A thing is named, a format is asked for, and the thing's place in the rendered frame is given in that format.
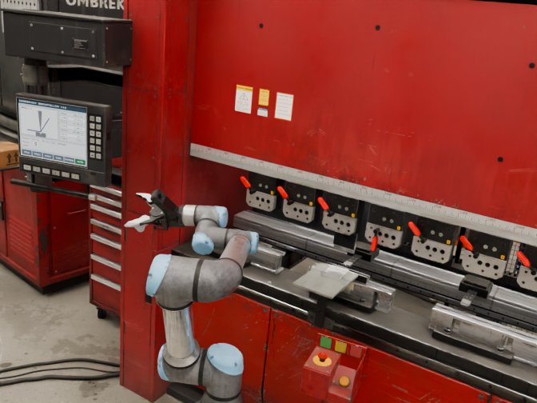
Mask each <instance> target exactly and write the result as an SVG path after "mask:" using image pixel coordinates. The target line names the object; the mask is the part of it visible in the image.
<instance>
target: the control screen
mask: <svg viewBox="0 0 537 403"><path fill-rule="evenodd" d="M18 112H19V128H20V145H21V155H25V156H30V157H34V158H42V159H47V160H51V161H56V162H64V163H69V164H74V165H78V166H86V167H87V165H86V109H83V108H77V107H72V106H63V105H57V104H52V103H46V102H36V101H31V100H26V99H21V98H19V99H18ZM33 141H34V142H39V146H33Z"/></svg>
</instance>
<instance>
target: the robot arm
mask: <svg viewBox="0 0 537 403"><path fill-rule="evenodd" d="M136 195H137V196H138V197H140V198H143V200H146V201H147V203H148V204H149V206H151V207H152V209H151V210H150V211H149V214H150V215H151V216H147V215H143V216H141V217H140V218H138V219H134V220H132V221H128V222H127V223H126V224H125V225H124V226H125V227H134V228H135V229H136V230H137V231H138V232H142V231H144V230H145V227H146V226H147V225H150V224H154V225H153V228H154V229H157V230H168V229H169V227H181V228H185V226H186V225H187V226H196V227H197V228H196V231H195V234H194V235H193V242H192V247H193V250H194V251H195V252H196V253H199V254H201V255H206V254H210V253H212V251H213V249H220V250H224V252H223V253H222V255H221V257H220V258H219V259H217V260H216V261H211V260H204V259H198V258H191V257H180V256H173V255H171V254H169V255H166V254H159V255H157V256H156V257H155V258H154V259H153V262H152V265H151V267H150V270H149V275H148V278H147V282H146V294H147V295H149V296H151V297H153V296H154V297H155V299H156V302H157V304H158V305H159V306H160V307H161V308H162V313H163V319H164V326H165V337H166V343H165V344H164V345H163V346H162V347H161V349H160V352H159V355H158V361H157V363H158V366H157V369H158V373H159V376H160V377H161V379H163V380H166V381H170V382H180V383H185V384H191V385H201V386H205V392H204V394H203V396H202V398H201V401H200V403H244V402H243V399H242V396H241V382H242V373H243V370H244V365H243V356H242V353H241V352H240V351H239V350H238V349H237V348H236V347H234V346H232V345H229V344H225V343H217V344H213V345H211V346H210V347H209V348H208V349H205V348H200V346H199V344H198V342H197V340H196V339H194V330H193V307H192V304H193V303H194V302H203V303H207V302H213V301H218V300H220V299H222V298H224V297H227V296H228V295H230V294H231V293H232V292H233V291H235V290H236V289H237V287H238V286H239V285H240V283H241V280H242V277H243V270H242V269H243V266H244V264H245V261H246V258H247V256H248V254H251V253H253V254H255V253H256V252H257V248H258V242H259V234H258V233H256V232H251V231H249V230H248V231H244V230H238V229H226V228H225V227H226V226H227V223H228V210H227V209H226V208H225V207H221V206H216V205H215V206H210V205H180V207H178V206H177V205H176V204H175V203H174V202H172V201H171V200H170V199H169V198H168V197H167V196H166V195H165V194H164V193H163V192H162V191H161V190H159V189H158V190H154V191H153V193H152V194H136ZM167 226H168V227H167ZM157 227H163V228H164V229H158V228H157Z"/></svg>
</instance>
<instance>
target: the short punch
mask: <svg viewBox="0 0 537 403"><path fill-rule="evenodd" d="M357 237H358V233H356V234H355V235H352V234H351V235H349V236H348V235H346V234H342V233H338V232H335V233H334V239H333V244H334V245H333V248H335V249H339V250H343V251H345V252H348V253H352V254H354V253H355V249H356V242H357Z"/></svg>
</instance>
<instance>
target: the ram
mask: <svg viewBox="0 0 537 403"><path fill-rule="evenodd" d="M237 85H239V86H248V87H252V88H253V94H252V104H251V113H250V114H249V113H245V112H240V111H237V110H235V105H236V95H237ZM260 89H263V90H269V97H268V106H263V105H259V94H260ZM276 92H280V93H285V94H293V95H294V99H293V106H292V120H291V121H286V120H282V119H279V118H274V116H275V108H276ZM258 107H260V108H265V109H268V114H267V117H265V116H261V115H257V113H258ZM191 143H193V144H196V145H199V146H206V147H209V148H213V149H216V150H222V151H225V152H229V153H232V154H238V155H241V156H245V157H248V158H254V159H257V160H261V161H264V162H270V163H273V164H277V165H280V166H286V167H289V168H293V169H296V170H302V171H305V172H309V173H312V174H318V175H321V176H325V177H328V178H334V179H337V180H341V181H344V182H350V183H353V184H357V185H360V186H366V187H369V188H373V189H376V190H382V191H385V192H389V193H392V194H398V195H401V196H405V197H408V198H414V199H417V200H421V201H424V202H431V203H434V204H437V205H443V206H446V207H450V208H453V209H459V210H462V211H466V212H469V213H475V214H478V215H482V216H485V217H491V218H494V219H498V220H501V221H507V222H510V223H514V224H517V225H523V226H526V227H530V228H533V229H537V5H530V4H518V3H507V2H485V1H474V0H198V4H197V35H196V51H195V67H194V83H193V114H192V130H191ZM190 155H192V156H194V157H198V158H204V159H207V160H210V161H213V162H219V163H222V164H225V165H228V166H234V167H237V168H240V169H243V170H249V171H252V172H256V173H259V174H264V175H268V176H271V177H274V178H279V179H283V180H286V181H289V182H295V183H298V184H301V185H304V186H310V187H313V188H317V189H319V190H325V191H328V192H332V193H335V194H340V195H344V196H347V197H351V198H355V199H359V200H362V201H366V202H371V203H374V204H377V205H382V206H386V207H389V208H393V209H397V210H401V211H404V212H408V213H413V214H416V215H420V216H423V217H429V218H431V219H435V220H438V221H444V222H446V223H450V224H453V225H459V226H462V227H465V228H469V229H474V230H478V231H480V232H484V233H489V234H493V235H495V236H499V237H505V238H508V239H511V240H514V241H520V242H523V243H526V244H529V245H535V246H537V238H535V237H529V236H527V235H523V234H520V233H514V232H511V231H507V230H504V229H498V228H495V227H492V226H489V225H483V224H479V223H476V222H473V221H467V220H464V219H461V218H457V217H452V216H448V215H445V214H441V213H436V212H432V211H430V210H426V209H421V208H417V207H414V206H410V205H405V204H401V203H399V202H395V201H389V200H386V199H383V198H377V197H373V196H370V195H367V194H362V193H358V192H355V191H351V190H346V189H342V188H339V187H335V186H331V185H327V184H324V183H320V182H315V181H311V180H308V179H304V178H299V177H296V176H292V175H289V174H283V173H280V172H276V171H273V170H268V169H265V168H261V167H258V166H252V165H249V164H245V163H242V162H237V161H234V160H230V159H227V158H221V157H218V156H214V155H211V154H206V153H202V152H199V151H196V150H190Z"/></svg>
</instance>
